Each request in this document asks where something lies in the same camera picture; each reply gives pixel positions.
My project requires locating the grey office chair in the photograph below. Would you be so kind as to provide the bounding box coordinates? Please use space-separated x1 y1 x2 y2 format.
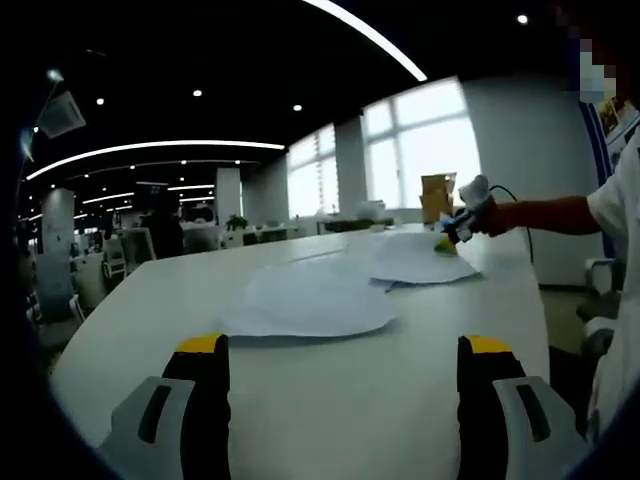
574 255 626 354

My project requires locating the white mesh office chair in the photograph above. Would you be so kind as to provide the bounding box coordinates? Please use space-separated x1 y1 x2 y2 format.
102 225 152 279

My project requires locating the blue white wall poster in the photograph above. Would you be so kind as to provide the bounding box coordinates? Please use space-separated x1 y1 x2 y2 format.
579 92 640 189

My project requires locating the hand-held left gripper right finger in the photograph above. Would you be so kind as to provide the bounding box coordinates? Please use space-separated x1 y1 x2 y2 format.
455 334 589 480

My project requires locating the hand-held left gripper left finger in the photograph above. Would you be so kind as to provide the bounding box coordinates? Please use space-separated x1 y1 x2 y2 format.
97 333 232 480

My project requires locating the white table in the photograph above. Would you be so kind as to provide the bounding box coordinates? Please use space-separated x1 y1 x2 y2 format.
49 222 551 480

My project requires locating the person's right hand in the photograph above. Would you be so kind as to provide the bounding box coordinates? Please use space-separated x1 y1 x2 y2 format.
472 195 507 239

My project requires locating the brown cardboard box stack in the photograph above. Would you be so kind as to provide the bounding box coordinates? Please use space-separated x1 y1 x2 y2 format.
418 171 458 227

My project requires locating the ceiling air vent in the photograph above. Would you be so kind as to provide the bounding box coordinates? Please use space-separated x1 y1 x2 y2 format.
35 91 87 140

